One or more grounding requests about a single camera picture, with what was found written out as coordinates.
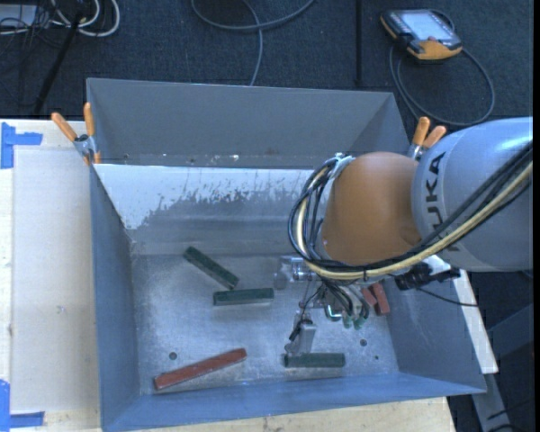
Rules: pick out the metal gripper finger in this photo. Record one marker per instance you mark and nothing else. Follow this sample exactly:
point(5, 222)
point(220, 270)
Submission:
point(307, 340)
point(297, 329)

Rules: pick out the dark green flat block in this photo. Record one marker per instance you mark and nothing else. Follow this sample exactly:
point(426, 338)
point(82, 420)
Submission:
point(244, 296)
point(317, 360)
point(210, 267)

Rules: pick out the short red-brown flat block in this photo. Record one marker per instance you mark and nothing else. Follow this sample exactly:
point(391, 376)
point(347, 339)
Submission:
point(368, 296)
point(381, 299)

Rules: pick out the grey metal bin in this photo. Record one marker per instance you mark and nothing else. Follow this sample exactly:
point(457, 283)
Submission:
point(198, 322)

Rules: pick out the long red-brown flat block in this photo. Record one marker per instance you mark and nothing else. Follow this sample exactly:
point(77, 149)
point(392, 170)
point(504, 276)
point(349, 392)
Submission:
point(200, 369)

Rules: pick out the black cylinder on white bracket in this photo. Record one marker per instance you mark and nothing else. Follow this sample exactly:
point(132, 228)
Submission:
point(416, 277)

